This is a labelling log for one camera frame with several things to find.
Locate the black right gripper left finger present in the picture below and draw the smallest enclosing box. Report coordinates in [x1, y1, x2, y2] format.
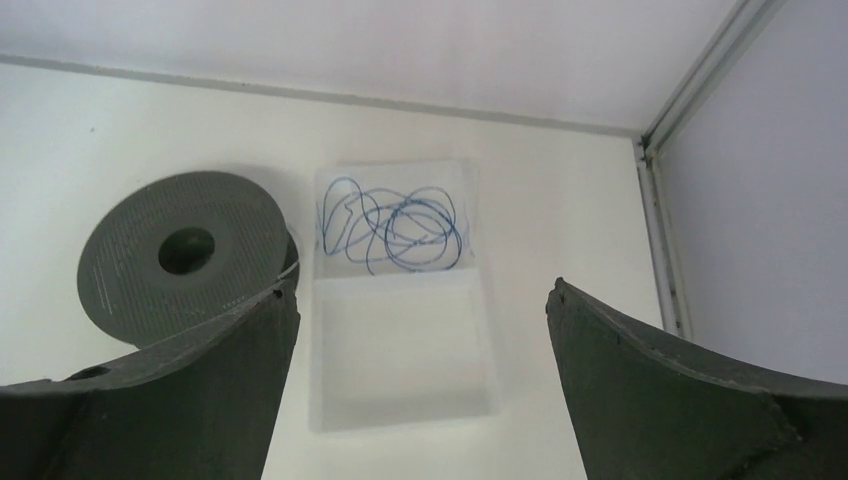
[1, 280, 300, 479]

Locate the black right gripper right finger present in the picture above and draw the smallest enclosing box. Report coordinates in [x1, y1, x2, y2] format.
[546, 279, 847, 479]

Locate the dark grey perforated spool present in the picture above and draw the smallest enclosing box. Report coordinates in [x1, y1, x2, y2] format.
[77, 171, 298, 349]

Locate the clear plastic two-compartment tray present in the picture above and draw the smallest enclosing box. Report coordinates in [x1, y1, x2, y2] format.
[310, 159, 499, 434]

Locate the blue cable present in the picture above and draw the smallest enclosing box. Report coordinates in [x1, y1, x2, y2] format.
[316, 176, 472, 277]

